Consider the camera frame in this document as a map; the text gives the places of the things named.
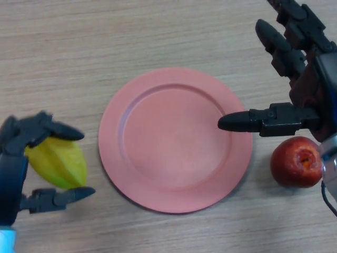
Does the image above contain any yellow starfruit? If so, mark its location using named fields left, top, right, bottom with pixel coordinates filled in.
left=24, top=137, right=88, bottom=190

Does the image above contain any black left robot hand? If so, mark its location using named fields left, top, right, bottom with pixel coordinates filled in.
left=0, top=110, right=96, bottom=227

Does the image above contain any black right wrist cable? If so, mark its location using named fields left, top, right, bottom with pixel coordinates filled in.
left=320, top=181, right=337, bottom=216

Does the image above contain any pink round plate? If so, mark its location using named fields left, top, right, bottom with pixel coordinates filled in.
left=98, top=67, right=253, bottom=213

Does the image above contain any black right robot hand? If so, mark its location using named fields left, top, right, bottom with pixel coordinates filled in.
left=217, top=0, right=337, bottom=143

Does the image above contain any red apple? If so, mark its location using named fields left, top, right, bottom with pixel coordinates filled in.
left=270, top=136, right=324, bottom=188

